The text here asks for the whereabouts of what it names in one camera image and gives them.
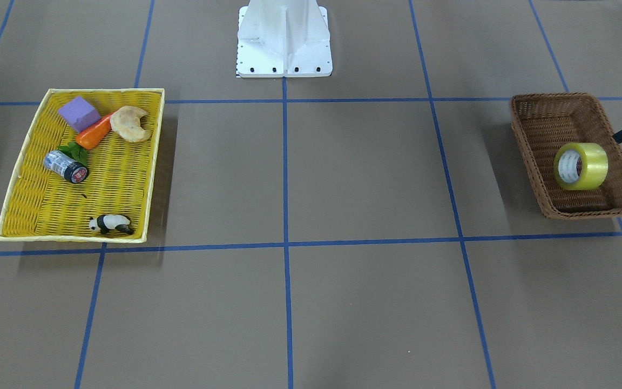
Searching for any brown wicker basket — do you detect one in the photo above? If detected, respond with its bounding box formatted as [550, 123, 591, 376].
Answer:
[509, 92, 622, 220]

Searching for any yellow woven basket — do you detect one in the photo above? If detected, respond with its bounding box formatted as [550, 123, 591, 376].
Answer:
[0, 88, 165, 243]

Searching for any toy panda figure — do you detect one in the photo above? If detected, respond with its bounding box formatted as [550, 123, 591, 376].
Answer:
[88, 214, 134, 236]

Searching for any purple foam block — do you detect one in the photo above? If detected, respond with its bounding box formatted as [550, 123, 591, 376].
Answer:
[57, 96, 101, 133]

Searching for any toy carrot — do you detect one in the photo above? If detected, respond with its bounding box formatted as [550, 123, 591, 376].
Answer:
[58, 114, 112, 167]

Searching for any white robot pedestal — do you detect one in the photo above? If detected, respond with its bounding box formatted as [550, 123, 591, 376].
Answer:
[235, 1, 333, 78]

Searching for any toy croissant bread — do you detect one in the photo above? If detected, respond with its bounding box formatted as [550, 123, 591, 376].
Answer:
[110, 106, 152, 143]

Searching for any small tin can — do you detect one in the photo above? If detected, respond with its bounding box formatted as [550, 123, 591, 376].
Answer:
[43, 150, 90, 184]

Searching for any yellow tape roll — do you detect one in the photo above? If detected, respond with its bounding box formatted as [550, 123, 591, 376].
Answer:
[553, 142, 609, 191]

